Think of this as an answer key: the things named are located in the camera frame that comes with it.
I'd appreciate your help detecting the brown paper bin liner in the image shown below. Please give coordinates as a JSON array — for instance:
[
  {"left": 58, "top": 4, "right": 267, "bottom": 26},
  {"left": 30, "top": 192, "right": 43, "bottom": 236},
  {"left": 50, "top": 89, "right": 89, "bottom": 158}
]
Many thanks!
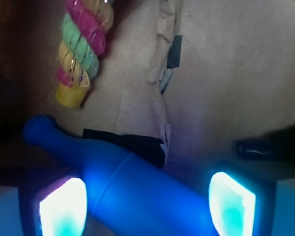
[{"left": 0, "top": 0, "right": 295, "bottom": 194}]

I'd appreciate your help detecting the blue plastic bottle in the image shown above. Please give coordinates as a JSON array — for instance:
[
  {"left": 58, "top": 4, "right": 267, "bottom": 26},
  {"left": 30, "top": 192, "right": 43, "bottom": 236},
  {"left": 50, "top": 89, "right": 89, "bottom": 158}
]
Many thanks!
[{"left": 23, "top": 116, "right": 217, "bottom": 236}]

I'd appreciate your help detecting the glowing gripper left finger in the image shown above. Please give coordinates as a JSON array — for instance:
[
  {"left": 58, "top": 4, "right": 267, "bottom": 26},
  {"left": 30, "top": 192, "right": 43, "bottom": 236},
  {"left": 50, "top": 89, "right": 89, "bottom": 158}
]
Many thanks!
[{"left": 19, "top": 169, "right": 88, "bottom": 236}]

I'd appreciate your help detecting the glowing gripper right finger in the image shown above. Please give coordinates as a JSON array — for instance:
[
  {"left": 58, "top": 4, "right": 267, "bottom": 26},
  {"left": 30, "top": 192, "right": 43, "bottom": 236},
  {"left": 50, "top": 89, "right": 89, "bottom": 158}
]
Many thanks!
[{"left": 208, "top": 161, "right": 276, "bottom": 236}]

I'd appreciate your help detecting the multicolour twisted rope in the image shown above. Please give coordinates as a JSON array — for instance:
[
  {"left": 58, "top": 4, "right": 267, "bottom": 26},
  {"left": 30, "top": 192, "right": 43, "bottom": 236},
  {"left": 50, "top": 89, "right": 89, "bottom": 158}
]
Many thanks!
[{"left": 55, "top": 0, "right": 115, "bottom": 108}]

